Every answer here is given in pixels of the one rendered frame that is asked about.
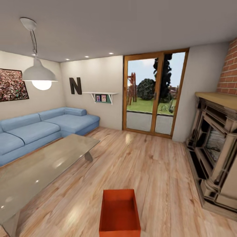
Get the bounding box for storage box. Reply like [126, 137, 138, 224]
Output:
[99, 189, 141, 237]

